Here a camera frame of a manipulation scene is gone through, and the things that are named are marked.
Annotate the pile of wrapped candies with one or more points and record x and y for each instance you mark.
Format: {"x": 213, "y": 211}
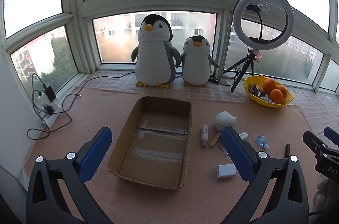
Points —
{"x": 254, "y": 90}

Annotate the orange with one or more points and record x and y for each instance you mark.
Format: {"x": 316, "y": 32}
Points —
{"x": 268, "y": 85}
{"x": 283, "y": 90}
{"x": 276, "y": 96}

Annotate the yellow leaf-shaped bowl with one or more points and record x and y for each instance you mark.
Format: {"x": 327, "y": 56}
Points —
{"x": 259, "y": 79}

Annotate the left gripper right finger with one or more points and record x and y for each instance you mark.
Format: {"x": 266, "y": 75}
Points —
{"x": 288, "y": 202}

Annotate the black power adapter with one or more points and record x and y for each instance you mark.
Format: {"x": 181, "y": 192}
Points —
{"x": 50, "y": 93}

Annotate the white usb charger cube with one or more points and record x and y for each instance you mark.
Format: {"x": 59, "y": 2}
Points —
{"x": 226, "y": 171}

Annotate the large plush penguin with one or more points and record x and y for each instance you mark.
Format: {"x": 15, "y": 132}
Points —
{"x": 155, "y": 56}

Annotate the black cylinder tube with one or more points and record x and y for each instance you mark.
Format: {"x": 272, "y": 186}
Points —
{"x": 287, "y": 150}

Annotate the front orange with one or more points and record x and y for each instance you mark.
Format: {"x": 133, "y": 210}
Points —
{"x": 276, "y": 96}

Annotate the wooden clothespin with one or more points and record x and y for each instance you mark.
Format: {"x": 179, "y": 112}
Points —
{"x": 214, "y": 140}

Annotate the blue sanitizer bottle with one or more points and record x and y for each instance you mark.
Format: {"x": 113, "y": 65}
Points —
{"x": 261, "y": 140}

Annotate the white ring light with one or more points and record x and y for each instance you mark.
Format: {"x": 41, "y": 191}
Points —
{"x": 262, "y": 11}

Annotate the open cardboard box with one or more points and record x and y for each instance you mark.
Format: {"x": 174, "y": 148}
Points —
{"x": 153, "y": 146}

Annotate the patterned white tube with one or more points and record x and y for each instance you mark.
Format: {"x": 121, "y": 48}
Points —
{"x": 243, "y": 135}

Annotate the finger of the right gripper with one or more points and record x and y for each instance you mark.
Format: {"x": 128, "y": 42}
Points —
{"x": 332, "y": 135}

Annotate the white charger on strip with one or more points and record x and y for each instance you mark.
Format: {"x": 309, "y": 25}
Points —
{"x": 44, "y": 101}

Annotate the pink felt mat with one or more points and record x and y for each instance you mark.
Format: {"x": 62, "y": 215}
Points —
{"x": 203, "y": 198}

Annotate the right orange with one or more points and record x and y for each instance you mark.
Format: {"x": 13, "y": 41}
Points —
{"x": 283, "y": 90}

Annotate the small black plug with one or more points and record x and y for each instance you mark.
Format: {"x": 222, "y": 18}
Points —
{"x": 49, "y": 109}

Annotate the black tripod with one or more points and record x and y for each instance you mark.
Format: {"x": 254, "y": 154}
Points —
{"x": 241, "y": 67}

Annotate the small plush penguin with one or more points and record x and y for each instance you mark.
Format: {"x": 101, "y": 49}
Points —
{"x": 197, "y": 61}

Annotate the white power strip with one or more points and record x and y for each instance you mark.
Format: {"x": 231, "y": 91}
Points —
{"x": 50, "y": 119}

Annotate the white gloved right hand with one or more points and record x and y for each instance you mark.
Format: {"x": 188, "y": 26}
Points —
{"x": 324, "y": 194}

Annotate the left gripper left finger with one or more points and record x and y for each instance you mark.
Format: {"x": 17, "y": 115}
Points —
{"x": 45, "y": 201}

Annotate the pink small bottle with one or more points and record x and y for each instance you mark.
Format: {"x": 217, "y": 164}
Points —
{"x": 204, "y": 136}

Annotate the rear orange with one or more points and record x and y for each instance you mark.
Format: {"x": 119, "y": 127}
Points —
{"x": 268, "y": 85}

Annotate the white plug-in device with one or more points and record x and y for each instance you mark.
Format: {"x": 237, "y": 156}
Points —
{"x": 224, "y": 119}

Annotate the keys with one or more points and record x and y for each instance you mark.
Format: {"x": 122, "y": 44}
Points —
{"x": 225, "y": 153}

